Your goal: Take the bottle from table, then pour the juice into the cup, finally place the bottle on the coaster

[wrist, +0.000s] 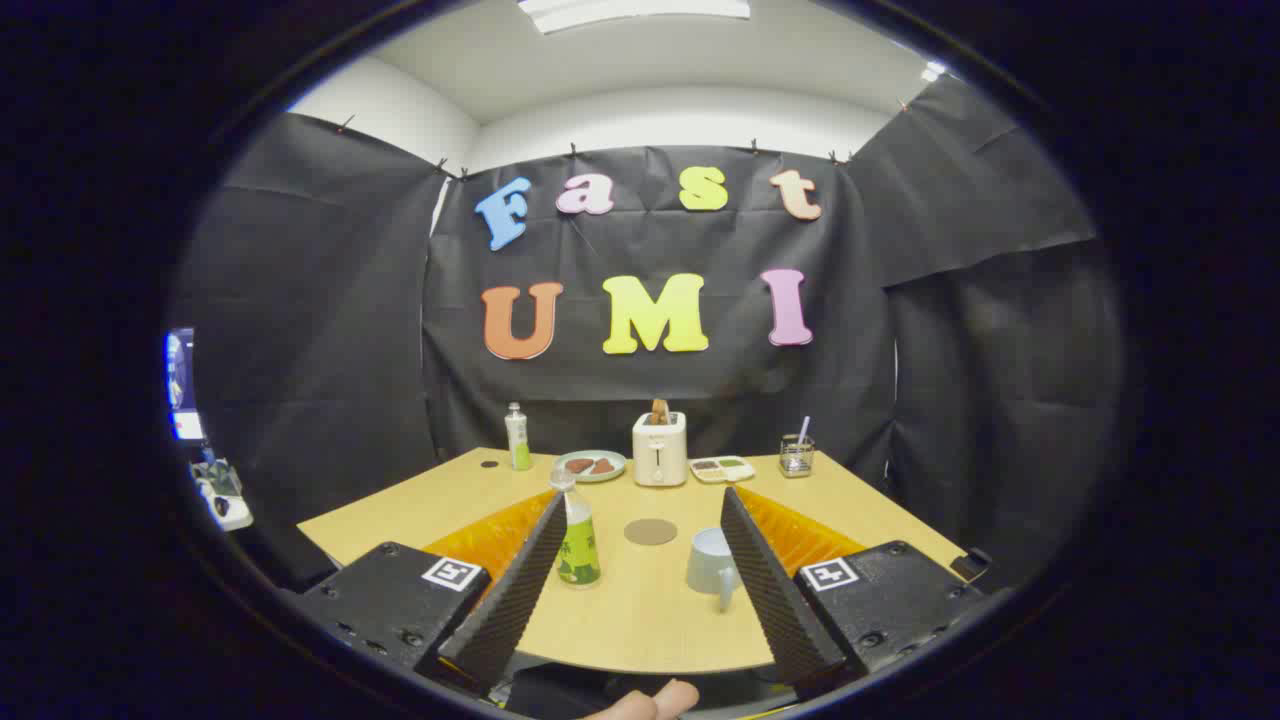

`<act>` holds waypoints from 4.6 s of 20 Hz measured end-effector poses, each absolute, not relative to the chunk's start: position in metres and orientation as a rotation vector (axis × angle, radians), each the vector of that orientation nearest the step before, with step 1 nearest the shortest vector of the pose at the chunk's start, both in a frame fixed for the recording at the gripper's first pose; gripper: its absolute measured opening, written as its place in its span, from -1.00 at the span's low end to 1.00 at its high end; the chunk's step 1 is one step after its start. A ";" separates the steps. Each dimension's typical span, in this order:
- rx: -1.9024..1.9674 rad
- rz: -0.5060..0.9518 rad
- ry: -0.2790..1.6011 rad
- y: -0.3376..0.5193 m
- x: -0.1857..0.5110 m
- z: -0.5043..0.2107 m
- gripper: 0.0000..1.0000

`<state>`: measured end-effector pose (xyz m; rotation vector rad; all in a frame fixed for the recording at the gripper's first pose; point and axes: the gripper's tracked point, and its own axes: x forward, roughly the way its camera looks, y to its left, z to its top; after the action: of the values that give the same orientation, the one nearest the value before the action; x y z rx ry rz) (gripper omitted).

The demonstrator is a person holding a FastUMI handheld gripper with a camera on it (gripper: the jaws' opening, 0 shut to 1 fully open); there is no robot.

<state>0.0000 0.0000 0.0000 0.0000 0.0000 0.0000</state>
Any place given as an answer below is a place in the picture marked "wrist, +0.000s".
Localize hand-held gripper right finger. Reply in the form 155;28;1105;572
720;486;986;693

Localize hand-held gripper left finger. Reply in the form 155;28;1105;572
297;488;569;696

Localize pale blue cup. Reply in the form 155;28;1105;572
686;527;743;613

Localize green label juice bottle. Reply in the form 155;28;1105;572
550;468;602;587

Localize white and green capped bottle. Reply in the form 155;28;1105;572
504;402;533;472

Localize white divided tray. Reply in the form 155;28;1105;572
690;456;757;484

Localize wooden table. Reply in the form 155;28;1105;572
297;447;969;676

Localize pale green plate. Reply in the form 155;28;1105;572
553;450;628;484

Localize white toaster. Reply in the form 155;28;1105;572
632;411;689;488

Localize white device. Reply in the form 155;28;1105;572
190;455;254;532

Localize computer monitor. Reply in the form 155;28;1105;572
165;328;206;442

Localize ceiling light panel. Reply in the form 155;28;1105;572
517;0;751;36

